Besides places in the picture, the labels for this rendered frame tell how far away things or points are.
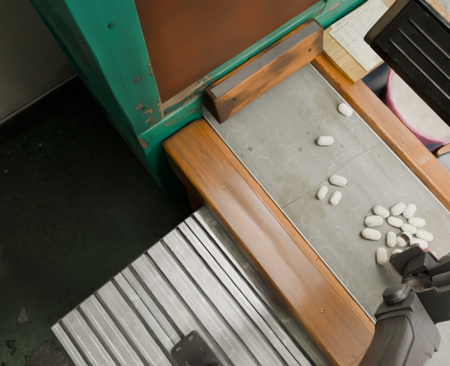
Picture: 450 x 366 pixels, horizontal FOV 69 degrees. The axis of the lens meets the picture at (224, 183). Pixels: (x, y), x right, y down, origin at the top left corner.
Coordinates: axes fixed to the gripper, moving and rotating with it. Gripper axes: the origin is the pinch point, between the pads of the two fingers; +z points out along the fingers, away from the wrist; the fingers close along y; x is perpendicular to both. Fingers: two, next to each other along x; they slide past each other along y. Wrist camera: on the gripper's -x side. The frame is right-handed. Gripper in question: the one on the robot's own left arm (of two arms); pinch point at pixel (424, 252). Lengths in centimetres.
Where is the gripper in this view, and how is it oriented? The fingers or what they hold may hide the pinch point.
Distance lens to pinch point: 81.8
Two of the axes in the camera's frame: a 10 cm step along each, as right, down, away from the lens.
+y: -6.3, -7.6, 1.6
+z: 5.5, -2.9, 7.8
